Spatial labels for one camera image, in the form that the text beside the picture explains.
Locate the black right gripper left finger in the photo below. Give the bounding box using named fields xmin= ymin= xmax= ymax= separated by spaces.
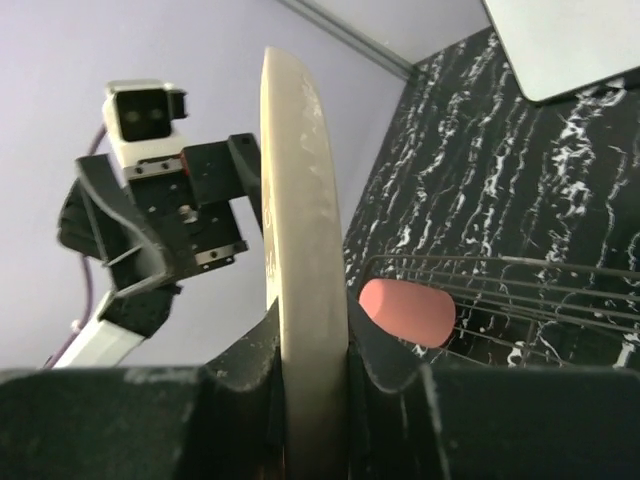
xmin=1 ymin=307 xmax=285 ymax=479

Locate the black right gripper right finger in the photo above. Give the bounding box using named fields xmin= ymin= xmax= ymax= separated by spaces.
xmin=348 ymin=298 xmax=639 ymax=479

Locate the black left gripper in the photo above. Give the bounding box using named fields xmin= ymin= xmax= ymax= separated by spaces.
xmin=58 ymin=133 xmax=262 ymax=295

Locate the pink plastic cup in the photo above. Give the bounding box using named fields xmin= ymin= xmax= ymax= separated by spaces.
xmin=359 ymin=278 xmax=456 ymax=348

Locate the pink and cream plate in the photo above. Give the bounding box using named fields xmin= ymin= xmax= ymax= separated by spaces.
xmin=260 ymin=47 xmax=349 ymax=479

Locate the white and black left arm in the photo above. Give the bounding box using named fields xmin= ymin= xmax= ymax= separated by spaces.
xmin=50 ymin=133 xmax=262 ymax=368

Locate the small whiteboard with red writing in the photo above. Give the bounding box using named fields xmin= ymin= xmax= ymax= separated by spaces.
xmin=483 ymin=0 xmax=639 ymax=103

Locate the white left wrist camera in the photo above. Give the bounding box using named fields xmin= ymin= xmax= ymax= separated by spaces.
xmin=102 ymin=79 xmax=188 ymax=177

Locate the metal wire dish rack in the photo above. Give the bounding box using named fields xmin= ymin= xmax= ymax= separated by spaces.
xmin=347 ymin=254 xmax=639 ymax=370

